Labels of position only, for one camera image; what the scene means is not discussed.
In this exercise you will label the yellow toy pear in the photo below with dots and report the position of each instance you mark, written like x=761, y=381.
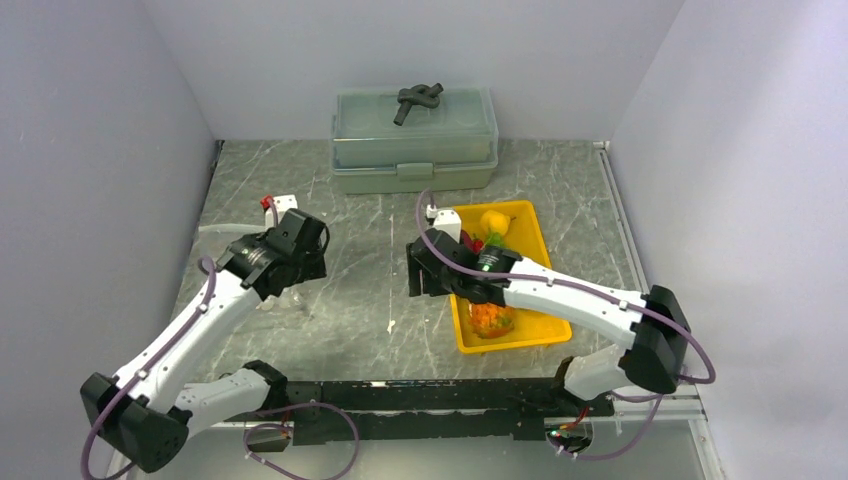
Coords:
x=494, y=222

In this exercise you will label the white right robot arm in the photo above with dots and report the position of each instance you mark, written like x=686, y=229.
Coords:
x=647, y=332

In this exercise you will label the green toy grape bunch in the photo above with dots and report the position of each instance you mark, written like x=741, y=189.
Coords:
x=494, y=239

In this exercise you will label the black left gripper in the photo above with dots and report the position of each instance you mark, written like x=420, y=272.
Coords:
x=313, y=265

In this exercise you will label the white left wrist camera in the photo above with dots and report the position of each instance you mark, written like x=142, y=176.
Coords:
x=275, y=207

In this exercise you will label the dark knotted rubber tube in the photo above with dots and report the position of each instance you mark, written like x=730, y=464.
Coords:
x=426, y=96

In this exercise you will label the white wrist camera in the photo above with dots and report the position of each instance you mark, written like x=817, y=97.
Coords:
x=446, y=220
x=275, y=207

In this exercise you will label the clear zip top bag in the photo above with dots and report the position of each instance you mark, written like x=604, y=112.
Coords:
x=290, y=299

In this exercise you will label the yellow plastic tray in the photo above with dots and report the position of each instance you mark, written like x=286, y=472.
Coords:
x=530, y=328

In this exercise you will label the orange toy pineapple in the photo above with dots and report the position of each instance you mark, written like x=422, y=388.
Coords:
x=490, y=321

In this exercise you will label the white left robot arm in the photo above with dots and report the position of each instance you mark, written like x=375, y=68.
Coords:
x=148, y=409

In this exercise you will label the red toy chili pepper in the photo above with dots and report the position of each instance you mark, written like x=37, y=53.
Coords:
x=473, y=243

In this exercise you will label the green translucent storage box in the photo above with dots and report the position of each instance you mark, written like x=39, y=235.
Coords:
x=451, y=147

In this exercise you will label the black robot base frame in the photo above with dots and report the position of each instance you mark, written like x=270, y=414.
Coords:
x=519, y=408

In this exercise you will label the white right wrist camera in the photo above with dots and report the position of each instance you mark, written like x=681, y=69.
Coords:
x=446, y=220

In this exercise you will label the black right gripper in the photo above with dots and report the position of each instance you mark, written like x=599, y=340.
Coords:
x=429, y=286

